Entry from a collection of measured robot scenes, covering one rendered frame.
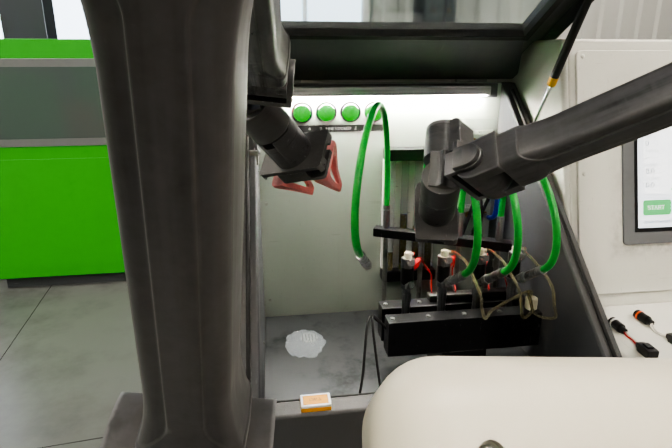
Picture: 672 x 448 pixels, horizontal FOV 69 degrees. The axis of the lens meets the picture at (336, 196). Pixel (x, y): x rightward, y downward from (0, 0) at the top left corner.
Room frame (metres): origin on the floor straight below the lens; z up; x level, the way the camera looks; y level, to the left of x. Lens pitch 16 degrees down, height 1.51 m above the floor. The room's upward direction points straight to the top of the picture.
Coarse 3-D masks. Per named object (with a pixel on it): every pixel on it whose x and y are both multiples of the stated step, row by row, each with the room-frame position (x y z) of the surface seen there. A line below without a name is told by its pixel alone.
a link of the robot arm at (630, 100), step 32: (608, 96) 0.55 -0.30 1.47; (640, 96) 0.52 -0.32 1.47; (512, 128) 0.62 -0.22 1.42; (544, 128) 0.59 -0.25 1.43; (576, 128) 0.56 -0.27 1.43; (608, 128) 0.53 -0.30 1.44; (640, 128) 0.52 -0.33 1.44; (512, 160) 0.59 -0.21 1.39; (544, 160) 0.58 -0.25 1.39; (576, 160) 0.57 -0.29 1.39; (480, 192) 0.64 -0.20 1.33; (512, 192) 0.62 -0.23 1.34
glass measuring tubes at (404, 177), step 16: (400, 160) 1.20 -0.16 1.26; (416, 160) 1.21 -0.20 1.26; (400, 176) 1.23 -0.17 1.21; (416, 176) 1.22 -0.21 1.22; (400, 192) 1.23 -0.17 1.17; (400, 208) 1.22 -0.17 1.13; (400, 224) 1.22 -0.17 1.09; (400, 240) 1.22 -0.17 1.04; (400, 256) 1.21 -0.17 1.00; (416, 256) 1.22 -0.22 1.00; (400, 272) 1.21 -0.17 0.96; (416, 272) 1.21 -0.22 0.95; (432, 272) 1.22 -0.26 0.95
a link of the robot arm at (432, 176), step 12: (432, 156) 0.69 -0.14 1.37; (444, 156) 0.68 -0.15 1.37; (432, 168) 0.68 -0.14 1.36; (432, 180) 0.67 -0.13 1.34; (444, 180) 0.66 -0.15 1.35; (420, 192) 0.70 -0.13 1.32; (432, 192) 0.66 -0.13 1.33; (444, 192) 0.65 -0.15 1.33; (456, 192) 0.66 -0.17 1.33; (432, 204) 0.68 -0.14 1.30; (444, 204) 0.67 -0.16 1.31
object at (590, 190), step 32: (544, 64) 1.17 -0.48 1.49; (576, 64) 1.10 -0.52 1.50; (608, 64) 1.11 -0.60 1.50; (640, 64) 1.12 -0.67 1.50; (576, 96) 1.08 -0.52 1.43; (608, 160) 1.06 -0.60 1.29; (576, 192) 1.04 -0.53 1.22; (608, 192) 1.04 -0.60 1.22; (576, 224) 1.02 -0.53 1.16; (608, 224) 1.02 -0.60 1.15; (608, 256) 1.01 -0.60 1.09; (640, 256) 1.02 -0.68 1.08; (608, 288) 0.99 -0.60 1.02; (640, 288) 1.00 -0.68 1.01
